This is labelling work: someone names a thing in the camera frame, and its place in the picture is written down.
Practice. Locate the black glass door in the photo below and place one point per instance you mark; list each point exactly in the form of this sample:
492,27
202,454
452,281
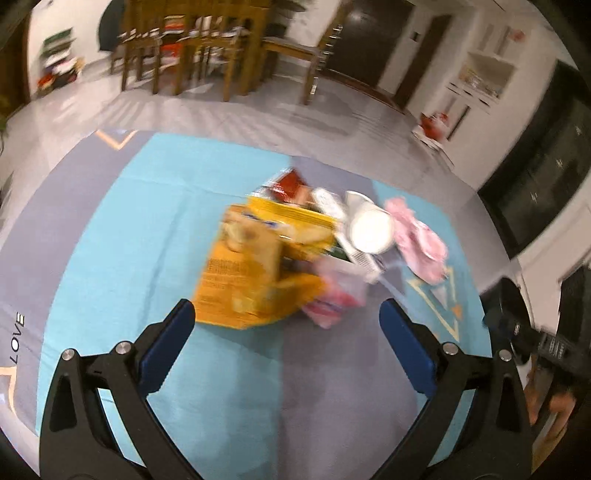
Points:
545,175

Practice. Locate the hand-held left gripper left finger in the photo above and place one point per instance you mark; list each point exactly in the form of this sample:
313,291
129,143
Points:
168,344

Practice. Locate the pink white plastic package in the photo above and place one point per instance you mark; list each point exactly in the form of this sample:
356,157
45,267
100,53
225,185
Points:
339,286

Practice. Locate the white paper cup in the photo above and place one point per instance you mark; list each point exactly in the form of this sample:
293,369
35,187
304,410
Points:
369,228

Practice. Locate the silver step ladder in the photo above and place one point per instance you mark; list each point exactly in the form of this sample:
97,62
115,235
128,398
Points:
321,64

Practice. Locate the wooden dining chair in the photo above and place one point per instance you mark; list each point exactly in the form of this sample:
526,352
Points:
134,46
207,50
295,48

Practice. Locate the black jacket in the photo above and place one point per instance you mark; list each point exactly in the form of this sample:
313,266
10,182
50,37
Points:
108,23

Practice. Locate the dark red brown wrapper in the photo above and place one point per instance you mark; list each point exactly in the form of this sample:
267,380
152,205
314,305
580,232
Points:
288,184

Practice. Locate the blue grey printed tablecloth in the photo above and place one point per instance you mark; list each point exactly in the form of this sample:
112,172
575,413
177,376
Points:
138,230

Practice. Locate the white cabinet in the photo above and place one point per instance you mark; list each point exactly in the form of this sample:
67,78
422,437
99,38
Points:
485,78

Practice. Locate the white barcode carton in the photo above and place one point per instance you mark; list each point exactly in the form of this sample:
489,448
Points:
328,201

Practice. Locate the crumpled pink plastic bag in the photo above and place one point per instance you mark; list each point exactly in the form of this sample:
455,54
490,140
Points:
420,240

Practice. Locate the black plastic bucket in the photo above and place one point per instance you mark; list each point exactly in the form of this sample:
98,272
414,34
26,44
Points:
501,295

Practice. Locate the wooden dining table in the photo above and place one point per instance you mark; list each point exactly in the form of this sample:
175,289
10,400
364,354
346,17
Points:
207,27

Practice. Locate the narrow dark wooden door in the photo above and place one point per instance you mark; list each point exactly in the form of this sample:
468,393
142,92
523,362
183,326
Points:
422,60

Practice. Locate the orange yellow snack bag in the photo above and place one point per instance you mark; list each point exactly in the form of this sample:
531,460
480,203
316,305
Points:
240,277

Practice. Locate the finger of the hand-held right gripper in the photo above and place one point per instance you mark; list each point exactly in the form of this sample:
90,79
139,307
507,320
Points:
515,328

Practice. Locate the gold foil snack bag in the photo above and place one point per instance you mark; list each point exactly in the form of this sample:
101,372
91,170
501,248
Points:
295,226

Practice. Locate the stack of cardboard boxes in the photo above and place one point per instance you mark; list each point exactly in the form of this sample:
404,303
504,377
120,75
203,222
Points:
60,64

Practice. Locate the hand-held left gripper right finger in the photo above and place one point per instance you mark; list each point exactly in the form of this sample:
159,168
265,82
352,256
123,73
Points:
408,350

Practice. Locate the red white plastic bag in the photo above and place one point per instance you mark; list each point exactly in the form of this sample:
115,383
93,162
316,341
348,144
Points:
434,127

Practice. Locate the person's right hand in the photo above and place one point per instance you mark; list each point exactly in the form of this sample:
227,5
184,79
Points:
551,406

